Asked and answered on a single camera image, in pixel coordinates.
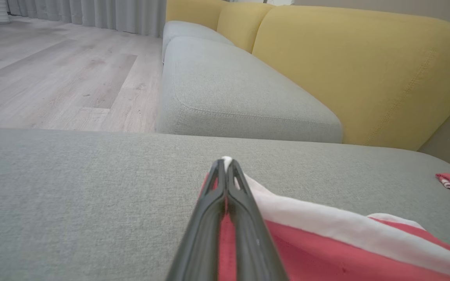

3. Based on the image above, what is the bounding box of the wide grey sofa seat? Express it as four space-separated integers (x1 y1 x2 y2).
0 127 450 281

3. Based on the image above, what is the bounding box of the red and white basketball jersey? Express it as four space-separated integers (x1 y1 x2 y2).
198 156 450 281

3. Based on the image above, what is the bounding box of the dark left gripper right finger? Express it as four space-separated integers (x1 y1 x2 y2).
225 158 288 281

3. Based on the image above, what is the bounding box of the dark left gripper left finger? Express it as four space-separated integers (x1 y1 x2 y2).
166 158 227 281

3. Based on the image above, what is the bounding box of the grey pleated curtain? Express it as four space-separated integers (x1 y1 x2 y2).
5 0 168 38

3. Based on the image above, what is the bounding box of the yellow sofa backrest cushion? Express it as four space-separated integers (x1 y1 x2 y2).
252 5 450 151
165 0 230 32
216 2 275 54

